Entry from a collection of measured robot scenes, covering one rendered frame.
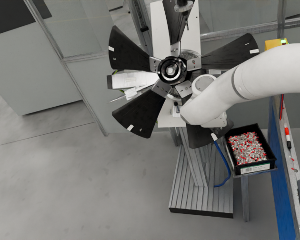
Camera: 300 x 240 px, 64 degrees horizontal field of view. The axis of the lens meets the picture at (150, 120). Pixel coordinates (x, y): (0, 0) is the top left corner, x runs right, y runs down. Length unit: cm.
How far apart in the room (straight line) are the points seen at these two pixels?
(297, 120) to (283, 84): 184
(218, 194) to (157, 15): 131
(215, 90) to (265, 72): 21
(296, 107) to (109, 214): 173
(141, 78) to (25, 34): 218
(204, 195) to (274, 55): 155
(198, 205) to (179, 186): 23
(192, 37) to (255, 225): 130
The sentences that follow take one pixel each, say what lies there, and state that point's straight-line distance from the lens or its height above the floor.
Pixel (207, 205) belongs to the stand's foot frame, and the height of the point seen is 7.
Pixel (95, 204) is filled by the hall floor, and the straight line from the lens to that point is 229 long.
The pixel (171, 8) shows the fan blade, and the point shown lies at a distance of 120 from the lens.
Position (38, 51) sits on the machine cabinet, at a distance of 330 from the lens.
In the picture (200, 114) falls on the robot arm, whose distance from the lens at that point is 71.
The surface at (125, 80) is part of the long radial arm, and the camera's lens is 131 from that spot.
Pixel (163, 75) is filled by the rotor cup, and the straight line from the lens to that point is 106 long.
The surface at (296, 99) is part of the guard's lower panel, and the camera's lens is 216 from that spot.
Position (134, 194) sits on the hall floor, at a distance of 217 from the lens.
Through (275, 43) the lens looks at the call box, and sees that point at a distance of 143.
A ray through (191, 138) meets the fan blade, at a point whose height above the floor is 99.
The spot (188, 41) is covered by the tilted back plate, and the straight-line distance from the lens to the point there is 135.
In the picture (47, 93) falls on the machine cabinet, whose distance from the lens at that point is 360.
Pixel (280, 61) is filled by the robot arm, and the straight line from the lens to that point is 48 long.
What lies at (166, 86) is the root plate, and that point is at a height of 113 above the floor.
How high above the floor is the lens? 175
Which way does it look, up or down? 40 degrees down
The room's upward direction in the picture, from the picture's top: 21 degrees counter-clockwise
